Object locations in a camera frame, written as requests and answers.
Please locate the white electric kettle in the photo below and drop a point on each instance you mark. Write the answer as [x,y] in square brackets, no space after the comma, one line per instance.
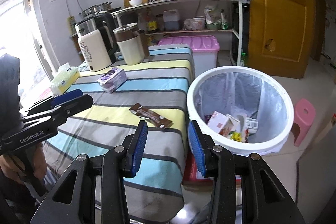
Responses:
[96,40]

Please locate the pink plastic stool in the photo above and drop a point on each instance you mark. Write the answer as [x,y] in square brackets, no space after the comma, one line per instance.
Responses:
[304,115]

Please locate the cream brown mug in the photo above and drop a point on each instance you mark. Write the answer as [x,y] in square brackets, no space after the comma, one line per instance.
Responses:
[132,43]

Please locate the white trash bin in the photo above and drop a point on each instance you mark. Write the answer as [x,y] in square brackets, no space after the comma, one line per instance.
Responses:
[239,90]

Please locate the plastic oil jug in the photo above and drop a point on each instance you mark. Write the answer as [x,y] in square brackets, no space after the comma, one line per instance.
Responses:
[171,19]

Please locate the yellow tissue pack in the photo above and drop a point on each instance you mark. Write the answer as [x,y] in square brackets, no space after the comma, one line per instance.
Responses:
[64,78]

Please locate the yellow snack bag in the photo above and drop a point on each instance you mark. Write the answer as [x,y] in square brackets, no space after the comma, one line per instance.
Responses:
[236,136]

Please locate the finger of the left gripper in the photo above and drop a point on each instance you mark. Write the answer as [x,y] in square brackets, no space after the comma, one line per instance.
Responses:
[67,96]
[58,109]

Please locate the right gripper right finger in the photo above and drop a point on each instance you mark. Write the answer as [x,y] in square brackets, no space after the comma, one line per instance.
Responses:
[216,162]

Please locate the purple foil pouch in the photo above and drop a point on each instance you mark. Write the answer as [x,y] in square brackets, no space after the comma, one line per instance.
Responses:
[207,118]

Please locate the steel pot with lid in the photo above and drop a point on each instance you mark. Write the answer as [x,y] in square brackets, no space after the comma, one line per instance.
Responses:
[95,9]

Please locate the white small bowl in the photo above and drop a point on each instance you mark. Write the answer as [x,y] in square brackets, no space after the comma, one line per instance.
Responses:
[135,2]

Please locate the wooden door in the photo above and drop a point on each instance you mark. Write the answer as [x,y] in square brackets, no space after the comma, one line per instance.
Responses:
[280,36]

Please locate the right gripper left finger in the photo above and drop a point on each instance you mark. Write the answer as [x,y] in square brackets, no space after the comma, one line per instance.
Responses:
[122,161]

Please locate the white kitchen shelf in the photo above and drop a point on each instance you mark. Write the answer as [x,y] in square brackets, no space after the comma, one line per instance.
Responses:
[188,8]

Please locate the pink lid storage box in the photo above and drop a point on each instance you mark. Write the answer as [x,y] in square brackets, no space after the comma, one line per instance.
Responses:
[205,50]

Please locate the purple milk carton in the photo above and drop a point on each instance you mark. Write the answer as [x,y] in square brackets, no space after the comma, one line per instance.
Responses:
[112,80]

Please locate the brown coffee sachet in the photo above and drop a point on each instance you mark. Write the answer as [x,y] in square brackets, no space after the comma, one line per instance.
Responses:
[151,116]

